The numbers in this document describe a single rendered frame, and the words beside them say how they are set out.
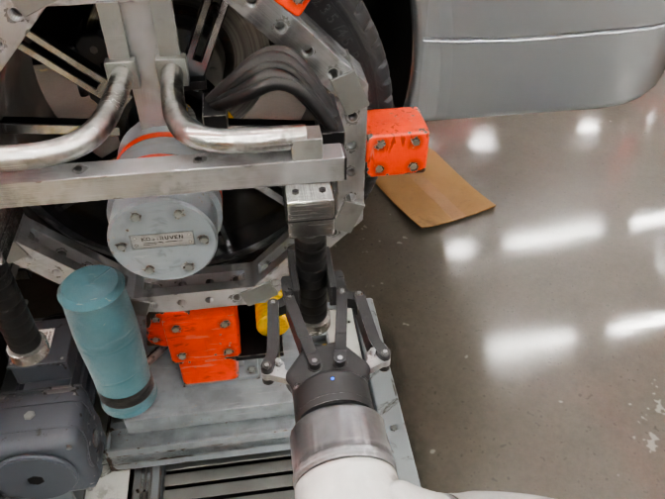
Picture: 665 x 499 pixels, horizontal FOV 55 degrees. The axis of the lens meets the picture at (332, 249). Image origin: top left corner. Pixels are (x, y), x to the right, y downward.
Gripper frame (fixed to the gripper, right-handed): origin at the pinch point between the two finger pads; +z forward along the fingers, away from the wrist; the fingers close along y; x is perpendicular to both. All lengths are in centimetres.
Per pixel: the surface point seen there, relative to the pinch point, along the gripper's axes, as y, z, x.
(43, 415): -46, 16, -43
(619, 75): 62, 46, -1
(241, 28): -6, 56, 7
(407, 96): 23, 48, -4
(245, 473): -14, 20, -77
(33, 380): -50, 26, -45
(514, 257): 72, 85, -83
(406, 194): 46, 121, -82
